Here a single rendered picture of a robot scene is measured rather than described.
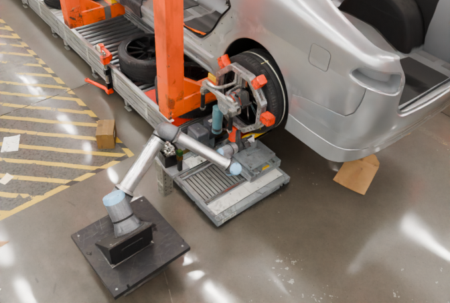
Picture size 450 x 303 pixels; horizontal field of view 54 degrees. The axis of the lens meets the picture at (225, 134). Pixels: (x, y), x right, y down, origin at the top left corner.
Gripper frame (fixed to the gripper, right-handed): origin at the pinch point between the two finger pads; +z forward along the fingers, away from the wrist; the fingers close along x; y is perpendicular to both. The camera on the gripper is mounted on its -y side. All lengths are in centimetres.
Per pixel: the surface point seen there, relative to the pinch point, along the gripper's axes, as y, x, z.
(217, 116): -24.2, -18.3, -12.1
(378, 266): 131, 40, 29
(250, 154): 19.5, -38.6, 14.8
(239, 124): -11.0, -13.6, 0.6
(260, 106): -18.9, 25.7, -1.0
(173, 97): -53, -38, -32
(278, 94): -21.3, 31.5, 13.7
